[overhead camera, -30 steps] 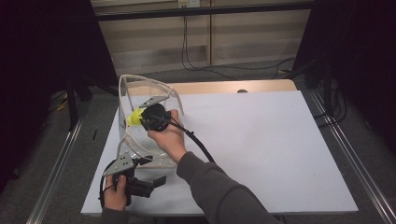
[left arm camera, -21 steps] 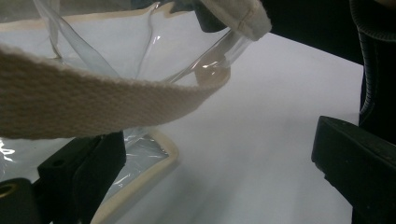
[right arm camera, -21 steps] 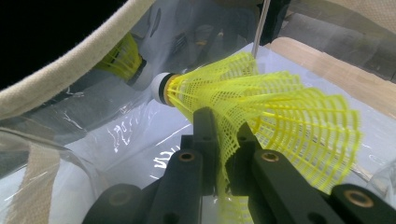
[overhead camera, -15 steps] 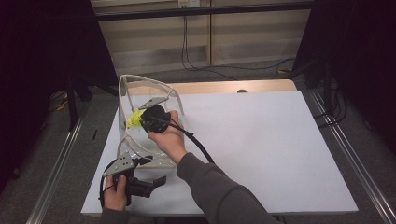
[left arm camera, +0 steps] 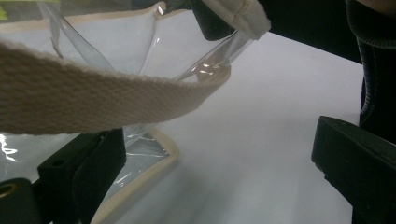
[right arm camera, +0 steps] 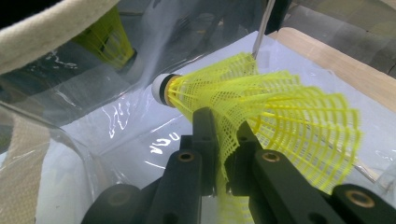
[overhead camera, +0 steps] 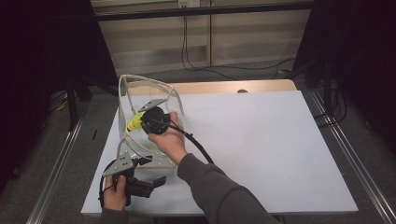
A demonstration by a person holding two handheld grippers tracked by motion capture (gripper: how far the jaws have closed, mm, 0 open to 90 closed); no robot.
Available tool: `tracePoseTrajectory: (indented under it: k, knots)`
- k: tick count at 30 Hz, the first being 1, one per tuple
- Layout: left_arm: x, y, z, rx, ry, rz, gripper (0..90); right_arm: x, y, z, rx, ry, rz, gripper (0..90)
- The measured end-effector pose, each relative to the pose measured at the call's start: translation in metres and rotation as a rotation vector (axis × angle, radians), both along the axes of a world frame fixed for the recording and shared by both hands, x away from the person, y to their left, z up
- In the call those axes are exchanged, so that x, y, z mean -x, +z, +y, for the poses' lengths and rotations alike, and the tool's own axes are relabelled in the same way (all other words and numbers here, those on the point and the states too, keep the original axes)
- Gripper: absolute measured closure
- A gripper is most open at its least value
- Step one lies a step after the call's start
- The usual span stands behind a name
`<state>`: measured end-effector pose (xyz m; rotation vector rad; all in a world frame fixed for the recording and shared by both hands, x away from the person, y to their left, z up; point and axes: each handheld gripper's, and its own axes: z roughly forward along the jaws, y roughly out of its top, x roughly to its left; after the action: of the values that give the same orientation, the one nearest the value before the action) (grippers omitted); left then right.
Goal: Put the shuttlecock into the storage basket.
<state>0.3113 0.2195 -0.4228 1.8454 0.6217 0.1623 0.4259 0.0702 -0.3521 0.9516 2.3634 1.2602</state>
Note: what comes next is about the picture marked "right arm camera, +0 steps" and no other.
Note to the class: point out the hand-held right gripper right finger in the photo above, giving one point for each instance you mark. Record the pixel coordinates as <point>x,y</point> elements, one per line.
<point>244,165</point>

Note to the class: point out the yellow plastic shuttlecock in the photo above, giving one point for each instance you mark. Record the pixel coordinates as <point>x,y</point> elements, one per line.
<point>314,133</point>
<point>109,40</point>
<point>211,84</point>

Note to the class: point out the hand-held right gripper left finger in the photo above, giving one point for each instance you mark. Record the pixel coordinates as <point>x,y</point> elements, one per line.
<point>207,140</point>

